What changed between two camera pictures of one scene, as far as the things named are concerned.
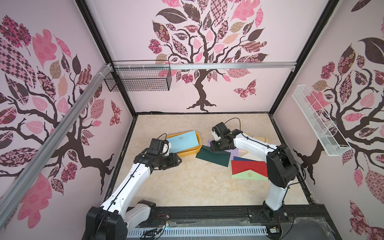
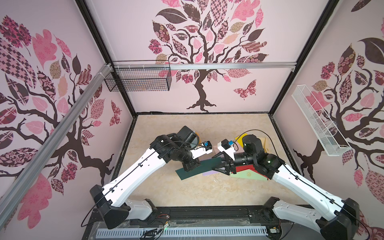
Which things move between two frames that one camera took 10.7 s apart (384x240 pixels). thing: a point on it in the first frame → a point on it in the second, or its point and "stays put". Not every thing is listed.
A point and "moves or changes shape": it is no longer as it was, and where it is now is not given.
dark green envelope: x=221 y=157 moves or changes shape
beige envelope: x=264 y=139 stays put
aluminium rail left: x=20 y=183 stays put
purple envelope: x=234 y=152 moves or changes shape
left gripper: x=172 y=161 → x=192 y=162
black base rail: x=297 y=222 stays put
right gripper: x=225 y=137 → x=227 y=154
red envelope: x=260 y=167 stays put
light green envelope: x=249 y=174 stays put
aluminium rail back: x=204 y=65 stays put
